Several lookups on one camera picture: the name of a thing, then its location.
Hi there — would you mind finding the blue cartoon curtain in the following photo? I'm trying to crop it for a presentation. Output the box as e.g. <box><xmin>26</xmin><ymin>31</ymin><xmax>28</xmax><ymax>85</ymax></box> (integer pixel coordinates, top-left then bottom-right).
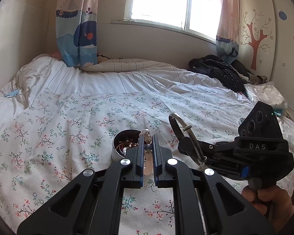
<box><xmin>56</xmin><ymin>0</ymin><xmax>98</xmax><ymax>67</ymax></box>

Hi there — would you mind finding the black jacket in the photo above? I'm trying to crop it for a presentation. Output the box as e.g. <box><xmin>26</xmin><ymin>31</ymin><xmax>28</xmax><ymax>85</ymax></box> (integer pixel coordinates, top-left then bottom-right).
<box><xmin>189</xmin><ymin>55</ymin><xmax>252</xmax><ymax>96</ymax></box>

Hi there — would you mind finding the amber bead bracelet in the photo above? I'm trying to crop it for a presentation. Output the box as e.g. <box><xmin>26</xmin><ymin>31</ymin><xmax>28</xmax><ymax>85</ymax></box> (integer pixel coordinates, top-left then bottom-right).
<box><xmin>114</xmin><ymin>139</ymin><xmax>138</xmax><ymax>156</ymax></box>

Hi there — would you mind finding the white plastic bag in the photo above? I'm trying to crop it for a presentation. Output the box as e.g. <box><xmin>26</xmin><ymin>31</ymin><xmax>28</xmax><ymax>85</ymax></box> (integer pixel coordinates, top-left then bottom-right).
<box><xmin>245</xmin><ymin>82</ymin><xmax>288</xmax><ymax>109</ymax></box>

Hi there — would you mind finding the silver bangle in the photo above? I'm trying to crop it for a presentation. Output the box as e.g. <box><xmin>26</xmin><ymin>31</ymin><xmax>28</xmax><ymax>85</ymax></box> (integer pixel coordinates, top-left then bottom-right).
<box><xmin>169</xmin><ymin>112</ymin><xmax>207</xmax><ymax>165</ymax></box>

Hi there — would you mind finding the beige checked pillow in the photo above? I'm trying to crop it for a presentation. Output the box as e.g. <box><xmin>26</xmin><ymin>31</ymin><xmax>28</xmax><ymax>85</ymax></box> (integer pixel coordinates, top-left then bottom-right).
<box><xmin>80</xmin><ymin>58</ymin><xmax>174</xmax><ymax>73</ymax></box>

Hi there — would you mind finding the window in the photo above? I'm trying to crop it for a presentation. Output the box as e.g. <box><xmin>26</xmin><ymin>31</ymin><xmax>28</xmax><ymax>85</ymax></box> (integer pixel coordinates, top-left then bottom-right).
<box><xmin>124</xmin><ymin>0</ymin><xmax>221</xmax><ymax>40</ymax></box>

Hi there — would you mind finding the right hand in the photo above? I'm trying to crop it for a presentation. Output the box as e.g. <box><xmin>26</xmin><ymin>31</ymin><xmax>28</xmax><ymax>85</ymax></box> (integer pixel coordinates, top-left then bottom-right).
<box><xmin>241</xmin><ymin>185</ymin><xmax>294</xmax><ymax>232</ymax></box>

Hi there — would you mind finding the white wardrobe tree decal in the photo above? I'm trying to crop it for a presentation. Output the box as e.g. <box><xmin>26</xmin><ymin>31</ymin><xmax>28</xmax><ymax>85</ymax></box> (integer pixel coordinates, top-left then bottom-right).
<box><xmin>238</xmin><ymin>0</ymin><xmax>294</xmax><ymax>112</ymax></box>

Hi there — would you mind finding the floral bed sheet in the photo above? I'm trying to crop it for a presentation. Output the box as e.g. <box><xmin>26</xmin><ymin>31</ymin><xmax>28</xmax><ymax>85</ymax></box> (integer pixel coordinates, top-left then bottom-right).
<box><xmin>0</xmin><ymin>88</ymin><xmax>294</xmax><ymax>235</ymax></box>

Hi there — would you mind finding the right pink curtain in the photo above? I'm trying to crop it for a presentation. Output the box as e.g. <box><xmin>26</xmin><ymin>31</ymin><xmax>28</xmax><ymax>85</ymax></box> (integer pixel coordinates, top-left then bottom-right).
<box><xmin>216</xmin><ymin>0</ymin><xmax>240</xmax><ymax>64</ymax></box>

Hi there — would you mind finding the round metal tin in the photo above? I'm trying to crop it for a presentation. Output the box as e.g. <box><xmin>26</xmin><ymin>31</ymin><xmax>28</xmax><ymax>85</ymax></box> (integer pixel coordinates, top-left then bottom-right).
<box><xmin>111</xmin><ymin>129</ymin><xmax>141</xmax><ymax>162</ymax></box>

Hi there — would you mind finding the white striped duvet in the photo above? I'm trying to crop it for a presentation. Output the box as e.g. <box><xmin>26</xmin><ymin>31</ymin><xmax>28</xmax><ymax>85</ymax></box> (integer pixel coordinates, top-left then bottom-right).
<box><xmin>0</xmin><ymin>54</ymin><xmax>252</xmax><ymax>118</ymax></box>

